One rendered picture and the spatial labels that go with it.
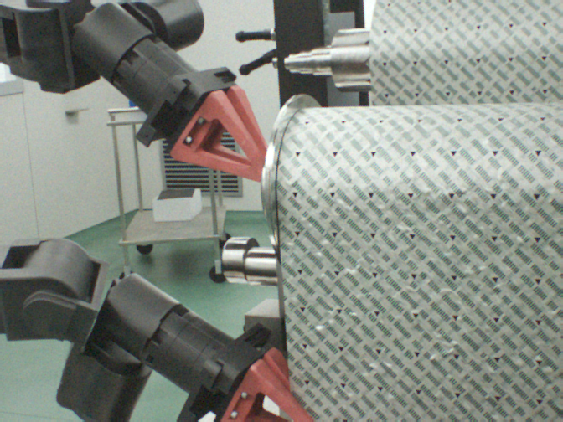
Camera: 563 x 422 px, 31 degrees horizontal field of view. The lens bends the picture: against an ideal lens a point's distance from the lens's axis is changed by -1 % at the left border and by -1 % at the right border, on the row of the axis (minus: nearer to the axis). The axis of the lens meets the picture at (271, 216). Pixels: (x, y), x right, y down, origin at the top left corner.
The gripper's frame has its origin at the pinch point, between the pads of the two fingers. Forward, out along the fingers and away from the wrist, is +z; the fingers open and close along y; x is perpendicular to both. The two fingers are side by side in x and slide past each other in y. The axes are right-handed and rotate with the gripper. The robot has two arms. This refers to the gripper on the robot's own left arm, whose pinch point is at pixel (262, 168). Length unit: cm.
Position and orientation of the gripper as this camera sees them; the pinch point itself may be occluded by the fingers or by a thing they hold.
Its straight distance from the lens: 85.6
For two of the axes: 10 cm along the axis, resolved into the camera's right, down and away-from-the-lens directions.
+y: -3.9, 2.1, -9.0
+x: 5.3, -7.4, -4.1
